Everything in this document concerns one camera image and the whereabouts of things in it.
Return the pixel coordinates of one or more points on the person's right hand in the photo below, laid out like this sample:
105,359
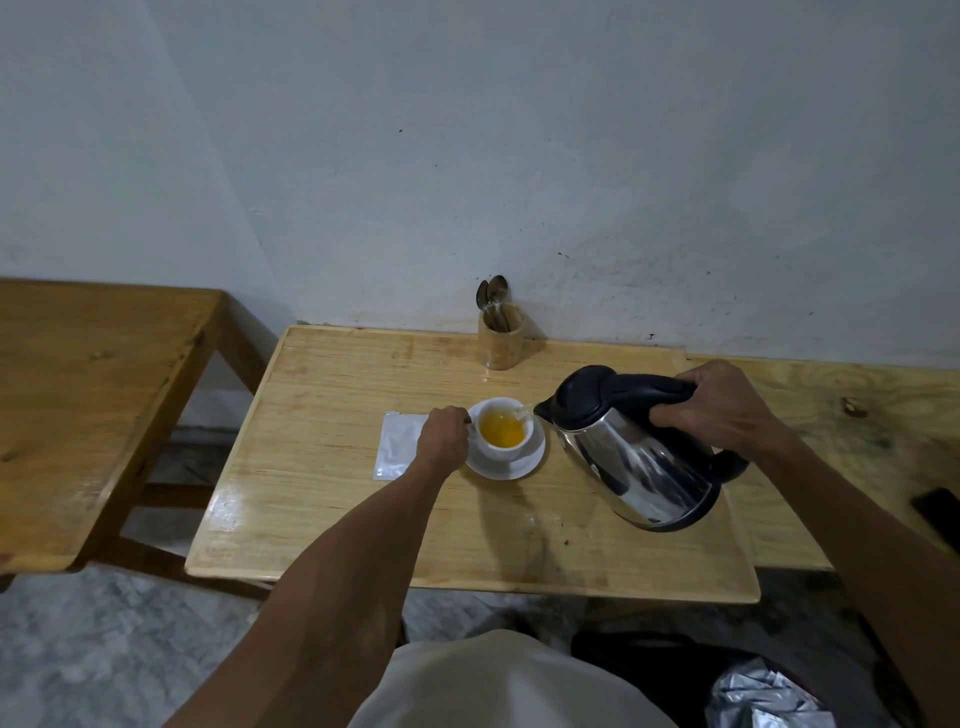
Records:
724,409

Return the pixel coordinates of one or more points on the person's left hand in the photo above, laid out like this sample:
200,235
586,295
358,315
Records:
441,447

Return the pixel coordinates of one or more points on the person's right fingers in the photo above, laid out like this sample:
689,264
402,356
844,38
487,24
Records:
673,417

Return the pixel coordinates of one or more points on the person's left fingers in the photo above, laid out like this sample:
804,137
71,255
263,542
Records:
459,421

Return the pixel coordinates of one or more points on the white tea cup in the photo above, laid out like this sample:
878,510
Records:
504,442

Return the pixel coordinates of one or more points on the person's left forearm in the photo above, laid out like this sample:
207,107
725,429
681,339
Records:
337,592

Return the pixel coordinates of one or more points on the person's right forearm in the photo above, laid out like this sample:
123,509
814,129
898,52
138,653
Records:
877,555

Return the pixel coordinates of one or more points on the yellow tea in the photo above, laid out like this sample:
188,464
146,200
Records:
501,429

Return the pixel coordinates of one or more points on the white saucer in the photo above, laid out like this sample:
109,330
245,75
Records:
517,466

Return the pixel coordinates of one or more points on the wooden spoon holder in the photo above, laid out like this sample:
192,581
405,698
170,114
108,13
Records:
501,346

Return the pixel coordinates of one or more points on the metal teaspoon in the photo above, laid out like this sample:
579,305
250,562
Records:
499,287
482,294

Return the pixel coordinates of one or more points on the large light wooden tray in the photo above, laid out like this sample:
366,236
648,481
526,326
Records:
315,465

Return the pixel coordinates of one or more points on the light plywood table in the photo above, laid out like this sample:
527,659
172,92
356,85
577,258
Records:
847,420

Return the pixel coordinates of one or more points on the black bin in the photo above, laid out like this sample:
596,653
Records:
645,667

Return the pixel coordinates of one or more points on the person's white shirt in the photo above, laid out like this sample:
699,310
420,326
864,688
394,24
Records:
510,686

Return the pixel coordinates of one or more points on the black phone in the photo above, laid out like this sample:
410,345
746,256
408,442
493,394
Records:
941,517

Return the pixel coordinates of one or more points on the crumpled silver foil bag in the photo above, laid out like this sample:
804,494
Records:
765,701

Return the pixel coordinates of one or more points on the brown wooden table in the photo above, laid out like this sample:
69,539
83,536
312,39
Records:
82,405

